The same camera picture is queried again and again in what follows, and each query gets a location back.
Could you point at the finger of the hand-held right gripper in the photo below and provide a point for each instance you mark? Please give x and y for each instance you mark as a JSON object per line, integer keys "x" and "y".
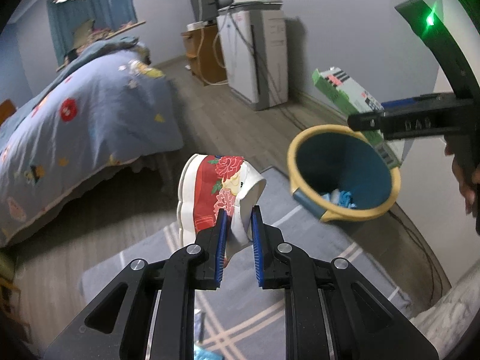
{"x": 412, "y": 122}
{"x": 403, "y": 103}

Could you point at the blue curtain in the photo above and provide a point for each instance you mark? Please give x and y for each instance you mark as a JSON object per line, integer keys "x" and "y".
{"x": 105, "y": 3}

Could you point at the white fluffy cloth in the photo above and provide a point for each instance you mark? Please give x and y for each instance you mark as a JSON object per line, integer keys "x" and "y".
{"x": 450, "y": 307}

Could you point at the green cardboard box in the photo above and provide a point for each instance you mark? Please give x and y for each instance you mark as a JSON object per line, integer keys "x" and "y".
{"x": 337, "y": 86}

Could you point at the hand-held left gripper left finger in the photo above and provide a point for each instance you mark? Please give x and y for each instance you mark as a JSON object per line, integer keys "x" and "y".
{"x": 221, "y": 247}

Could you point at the wooden headboard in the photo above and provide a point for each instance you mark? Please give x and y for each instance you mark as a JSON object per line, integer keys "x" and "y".
{"x": 6, "y": 110}

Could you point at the grey rug with white lines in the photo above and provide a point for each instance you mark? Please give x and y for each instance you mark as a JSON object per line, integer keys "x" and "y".
{"x": 330, "y": 240}

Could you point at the blue paper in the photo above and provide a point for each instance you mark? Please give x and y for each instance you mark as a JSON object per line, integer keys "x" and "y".
{"x": 347, "y": 199}

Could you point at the wooden cabinet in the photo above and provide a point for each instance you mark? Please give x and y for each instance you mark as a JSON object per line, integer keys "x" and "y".
{"x": 195, "y": 52}

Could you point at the teal bin with yellow rim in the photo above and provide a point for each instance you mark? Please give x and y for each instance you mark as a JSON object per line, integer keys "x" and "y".
{"x": 337, "y": 165}

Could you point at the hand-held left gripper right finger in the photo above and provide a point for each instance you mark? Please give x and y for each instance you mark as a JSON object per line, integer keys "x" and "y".
{"x": 257, "y": 247}

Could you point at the person's right hand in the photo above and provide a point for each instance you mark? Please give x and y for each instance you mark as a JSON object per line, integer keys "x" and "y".
{"x": 472, "y": 198}

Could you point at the red floral paper cup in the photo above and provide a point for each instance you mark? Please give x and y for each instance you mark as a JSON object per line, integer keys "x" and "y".
{"x": 210, "y": 191}

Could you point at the teal packet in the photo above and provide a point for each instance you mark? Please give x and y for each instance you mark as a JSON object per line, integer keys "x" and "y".
{"x": 208, "y": 354}

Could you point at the white air purifier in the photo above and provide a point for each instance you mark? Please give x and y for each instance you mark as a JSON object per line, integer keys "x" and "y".
{"x": 240, "y": 60}

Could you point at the bed with blue quilt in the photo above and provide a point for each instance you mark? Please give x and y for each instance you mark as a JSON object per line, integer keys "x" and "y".
{"x": 93, "y": 120}

